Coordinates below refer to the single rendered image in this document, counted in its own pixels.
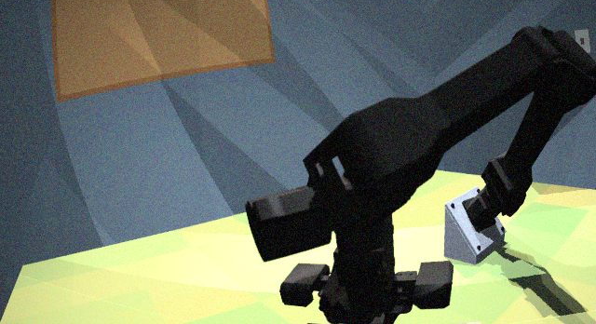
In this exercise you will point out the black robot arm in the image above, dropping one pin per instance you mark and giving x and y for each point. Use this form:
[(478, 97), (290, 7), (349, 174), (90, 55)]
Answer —
[(392, 147)]

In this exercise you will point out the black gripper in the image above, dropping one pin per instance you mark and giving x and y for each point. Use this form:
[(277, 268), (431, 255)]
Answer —
[(430, 289)]

